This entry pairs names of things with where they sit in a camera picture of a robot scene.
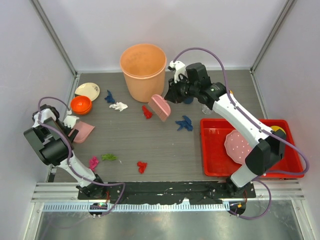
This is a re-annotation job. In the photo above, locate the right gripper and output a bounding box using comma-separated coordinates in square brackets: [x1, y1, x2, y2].
[165, 74, 199, 104]

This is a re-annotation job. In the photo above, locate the pink dustpan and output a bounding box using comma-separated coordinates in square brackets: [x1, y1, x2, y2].
[72, 121, 95, 144]

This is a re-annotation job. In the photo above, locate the pink hand brush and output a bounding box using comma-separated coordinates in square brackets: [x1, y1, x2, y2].
[148, 94, 171, 122]

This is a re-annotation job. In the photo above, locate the magenta paper scrap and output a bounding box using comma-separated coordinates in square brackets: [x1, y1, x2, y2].
[89, 156, 99, 172]

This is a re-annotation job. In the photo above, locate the orange bowl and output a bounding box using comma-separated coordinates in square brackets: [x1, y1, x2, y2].
[70, 95, 93, 115]

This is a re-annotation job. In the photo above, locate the green paper scrap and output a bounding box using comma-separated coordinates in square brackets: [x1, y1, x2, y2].
[101, 153, 118, 161]

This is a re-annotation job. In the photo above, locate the cream plate with black patch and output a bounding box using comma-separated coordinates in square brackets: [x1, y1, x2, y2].
[75, 82, 100, 102]

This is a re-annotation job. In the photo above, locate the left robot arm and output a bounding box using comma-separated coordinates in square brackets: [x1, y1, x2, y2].
[23, 104, 107, 200]

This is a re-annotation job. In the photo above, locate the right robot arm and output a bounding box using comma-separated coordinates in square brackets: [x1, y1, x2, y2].
[164, 61, 287, 198]

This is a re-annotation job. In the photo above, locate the dark blue mug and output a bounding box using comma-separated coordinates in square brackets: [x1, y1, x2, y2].
[183, 97, 194, 105]

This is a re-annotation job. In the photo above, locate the blue paper scrap right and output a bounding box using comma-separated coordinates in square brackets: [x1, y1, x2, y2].
[175, 115, 193, 132]

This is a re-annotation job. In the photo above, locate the blue paper scrap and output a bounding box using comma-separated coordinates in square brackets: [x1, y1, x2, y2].
[175, 115, 193, 132]
[104, 90, 116, 104]

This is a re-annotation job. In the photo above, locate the clear drinking glass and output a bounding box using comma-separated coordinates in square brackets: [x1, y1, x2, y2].
[201, 104, 213, 115]

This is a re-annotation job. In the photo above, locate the red paper scrap centre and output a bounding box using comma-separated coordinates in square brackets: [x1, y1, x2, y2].
[142, 105, 153, 119]

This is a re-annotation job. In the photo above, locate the red paper scrap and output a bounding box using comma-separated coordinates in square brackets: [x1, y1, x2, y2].
[142, 105, 153, 119]
[137, 161, 148, 174]

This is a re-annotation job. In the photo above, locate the orange plastic waste bin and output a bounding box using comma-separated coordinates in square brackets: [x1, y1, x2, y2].
[120, 43, 167, 103]

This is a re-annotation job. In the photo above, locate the blue paper scrap back left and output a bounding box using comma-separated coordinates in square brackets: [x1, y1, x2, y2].
[104, 90, 116, 104]

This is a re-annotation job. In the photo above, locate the white paper scrap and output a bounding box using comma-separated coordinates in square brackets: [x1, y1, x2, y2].
[109, 102, 128, 112]

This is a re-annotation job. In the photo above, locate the red paper scrap front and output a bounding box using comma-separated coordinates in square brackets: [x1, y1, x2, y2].
[137, 161, 148, 174]

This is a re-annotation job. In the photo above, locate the red plastic tray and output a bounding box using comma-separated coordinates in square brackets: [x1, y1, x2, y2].
[199, 118, 304, 179]

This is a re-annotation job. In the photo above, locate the pink dotted plate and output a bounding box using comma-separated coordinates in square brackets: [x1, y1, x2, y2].
[224, 130, 252, 165]

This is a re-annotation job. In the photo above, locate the yellow cup in tray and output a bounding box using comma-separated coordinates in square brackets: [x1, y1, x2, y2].
[270, 125, 286, 133]

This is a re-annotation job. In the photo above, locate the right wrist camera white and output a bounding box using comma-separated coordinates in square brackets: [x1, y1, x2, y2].
[168, 60, 186, 84]

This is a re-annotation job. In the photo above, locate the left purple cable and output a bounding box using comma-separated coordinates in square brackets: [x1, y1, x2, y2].
[37, 97, 126, 216]

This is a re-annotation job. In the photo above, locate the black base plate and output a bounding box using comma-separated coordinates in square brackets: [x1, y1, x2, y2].
[77, 181, 256, 205]

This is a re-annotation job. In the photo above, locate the left aluminium frame post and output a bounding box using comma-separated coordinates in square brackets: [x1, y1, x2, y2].
[29, 0, 77, 77]

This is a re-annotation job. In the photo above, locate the aluminium frame post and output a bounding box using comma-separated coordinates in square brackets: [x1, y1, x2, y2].
[250, 0, 297, 74]
[29, 0, 77, 77]

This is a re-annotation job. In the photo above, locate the slotted cable duct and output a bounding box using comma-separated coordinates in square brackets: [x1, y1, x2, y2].
[42, 201, 230, 213]

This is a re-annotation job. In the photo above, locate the front aluminium rail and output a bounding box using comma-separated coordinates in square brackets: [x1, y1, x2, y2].
[31, 179, 305, 204]

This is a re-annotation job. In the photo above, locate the right aluminium frame post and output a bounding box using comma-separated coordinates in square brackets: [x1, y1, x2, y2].
[250, 0, 297, 74]

